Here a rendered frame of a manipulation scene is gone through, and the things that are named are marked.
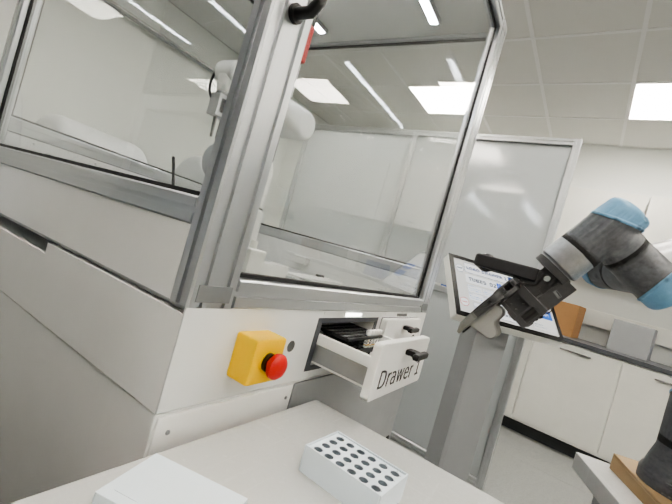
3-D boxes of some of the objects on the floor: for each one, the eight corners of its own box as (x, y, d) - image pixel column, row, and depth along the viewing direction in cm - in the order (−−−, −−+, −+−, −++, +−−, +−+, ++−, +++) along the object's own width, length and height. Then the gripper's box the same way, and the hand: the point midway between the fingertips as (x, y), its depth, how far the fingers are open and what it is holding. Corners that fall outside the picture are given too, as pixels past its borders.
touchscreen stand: (515, 590, 148) (588, 336, 147) (409, 579, 138) (487, 308, 138) (451, 500, 197) (506, 309, 196) (370, 487, 187) (428, 287, 187)
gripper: (579, 287, 63) (476, 362, 70) (577, 290, 73) (486, 356, 79) (539, 249, 67) (445, 324, 73) (542, 257, 76) (459, 322, 83)
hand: (462, 325), depth 77 cm, fingers open, 3 cm apart
